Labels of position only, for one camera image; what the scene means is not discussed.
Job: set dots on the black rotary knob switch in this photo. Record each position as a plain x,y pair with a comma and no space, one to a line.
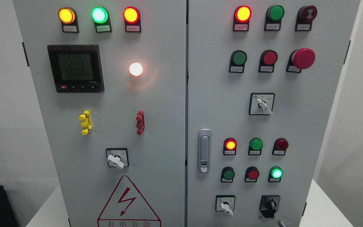
269,205

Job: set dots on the red lit indicator lower left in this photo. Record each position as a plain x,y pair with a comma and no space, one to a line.
229,146

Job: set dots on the white glowing indicator light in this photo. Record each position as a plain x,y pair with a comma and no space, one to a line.
136,69

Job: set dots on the green push button lower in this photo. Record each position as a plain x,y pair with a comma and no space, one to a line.
227,175

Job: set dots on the green push button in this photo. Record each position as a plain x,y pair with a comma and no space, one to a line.
227,175
237,61

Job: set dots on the green push button upper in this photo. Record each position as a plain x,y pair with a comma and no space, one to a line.
237,61

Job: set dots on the grey cabinet left door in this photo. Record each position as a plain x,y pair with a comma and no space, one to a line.
157,156

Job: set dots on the grey cabinet door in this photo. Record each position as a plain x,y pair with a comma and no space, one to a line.
219,101
157,156

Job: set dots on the green indicator lower middle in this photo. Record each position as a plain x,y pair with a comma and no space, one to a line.
255,147

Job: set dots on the grey cabinet right door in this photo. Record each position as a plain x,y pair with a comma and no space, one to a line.
219,101

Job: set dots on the red push button lower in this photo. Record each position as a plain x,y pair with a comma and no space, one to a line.
251,174

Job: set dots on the red push button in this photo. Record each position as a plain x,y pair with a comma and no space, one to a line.
267,61
251,174

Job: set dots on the red indicator lower right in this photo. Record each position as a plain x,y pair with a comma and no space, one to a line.
280,147

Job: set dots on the red push button upper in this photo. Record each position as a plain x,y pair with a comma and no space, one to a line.
267,61

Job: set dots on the red electric hazard warning sticker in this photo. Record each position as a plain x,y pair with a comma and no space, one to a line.
127,207

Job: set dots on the green illuminated button lower right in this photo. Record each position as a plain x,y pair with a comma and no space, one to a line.
275,174

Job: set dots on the black digital power meter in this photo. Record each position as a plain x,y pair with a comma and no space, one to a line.
76,68

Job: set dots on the red lit indicator right door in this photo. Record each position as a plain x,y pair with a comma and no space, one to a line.
241,18

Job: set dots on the green lit indicator light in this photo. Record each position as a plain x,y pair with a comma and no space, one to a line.
101,18

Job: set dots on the red emergency stop mushroom button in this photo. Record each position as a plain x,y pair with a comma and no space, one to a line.
300,59

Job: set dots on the green indicator top right door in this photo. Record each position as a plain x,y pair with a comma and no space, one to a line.
273,17

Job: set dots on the yellow indicator light top left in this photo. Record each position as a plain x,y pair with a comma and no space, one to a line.
68,19

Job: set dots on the dark red buzzer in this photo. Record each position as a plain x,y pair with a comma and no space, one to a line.
305,17

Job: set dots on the silver door latch handle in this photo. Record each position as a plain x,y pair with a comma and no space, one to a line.
204,142

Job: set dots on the red terminal post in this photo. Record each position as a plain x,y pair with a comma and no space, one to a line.
140,122

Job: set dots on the white-handle selector switch left door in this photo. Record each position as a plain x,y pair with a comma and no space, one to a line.
117,157

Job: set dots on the white-handle selector switch upper right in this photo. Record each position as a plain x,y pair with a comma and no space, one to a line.
261,103

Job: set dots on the white-handle selector switch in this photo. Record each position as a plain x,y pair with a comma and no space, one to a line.
261,103
225,203

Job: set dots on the yellow terminal post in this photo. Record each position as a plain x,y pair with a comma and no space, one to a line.
86,123

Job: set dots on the white-handle selector switch lower right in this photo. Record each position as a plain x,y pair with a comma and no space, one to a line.
225,203

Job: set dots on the red-ring yellow indicator light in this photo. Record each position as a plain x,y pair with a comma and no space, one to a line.
131,17

